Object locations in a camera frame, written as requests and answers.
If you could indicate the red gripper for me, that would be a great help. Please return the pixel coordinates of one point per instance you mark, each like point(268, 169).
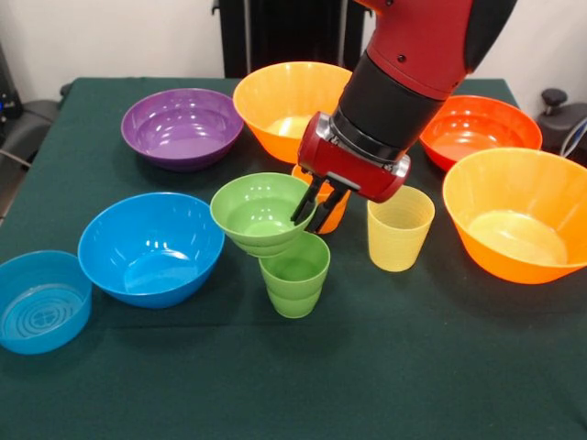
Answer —
point(348, 169)

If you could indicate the round blue plastic bowl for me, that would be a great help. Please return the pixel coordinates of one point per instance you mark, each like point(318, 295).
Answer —
point(151, 256)

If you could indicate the purple plastic bowl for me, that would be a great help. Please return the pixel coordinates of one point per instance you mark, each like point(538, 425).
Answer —
point(183, 133)

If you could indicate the dark green tablecloth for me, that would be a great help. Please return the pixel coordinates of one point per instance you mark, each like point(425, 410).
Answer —
point(367, 366)

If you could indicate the yellow plastic cup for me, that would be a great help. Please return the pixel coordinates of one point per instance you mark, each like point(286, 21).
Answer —
point(399, 247)

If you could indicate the green plastic bowl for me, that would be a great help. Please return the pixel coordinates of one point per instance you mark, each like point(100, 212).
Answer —
point(252, 215)

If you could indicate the shallow translucent blue bowl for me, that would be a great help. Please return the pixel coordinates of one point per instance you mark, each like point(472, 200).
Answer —
point(41, 311)

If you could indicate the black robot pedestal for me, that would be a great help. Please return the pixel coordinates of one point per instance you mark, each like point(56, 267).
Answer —
point(293, 36)

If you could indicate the orange plastic cup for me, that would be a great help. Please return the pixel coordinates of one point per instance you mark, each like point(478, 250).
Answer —
point(337, 217)

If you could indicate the black computer case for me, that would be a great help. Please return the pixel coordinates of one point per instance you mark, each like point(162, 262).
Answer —
point(7, 91)

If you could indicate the black chair with knob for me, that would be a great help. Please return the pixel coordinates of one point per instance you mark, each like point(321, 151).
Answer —
point(564, 119)

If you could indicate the large orange plastic bowl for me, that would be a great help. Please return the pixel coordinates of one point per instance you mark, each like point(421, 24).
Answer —
point(513, 229)
point(275, 101)

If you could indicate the red plastic bowl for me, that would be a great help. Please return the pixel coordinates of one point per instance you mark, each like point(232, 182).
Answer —
point(486, 133)

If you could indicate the black office chair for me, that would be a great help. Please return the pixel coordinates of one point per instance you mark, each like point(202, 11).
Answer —
point(32, 114)

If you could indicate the green plastic cup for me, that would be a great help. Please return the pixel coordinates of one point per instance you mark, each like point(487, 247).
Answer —
point(293, 293)

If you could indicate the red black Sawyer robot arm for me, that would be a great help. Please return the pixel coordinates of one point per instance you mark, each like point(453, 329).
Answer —
point(403, 69)

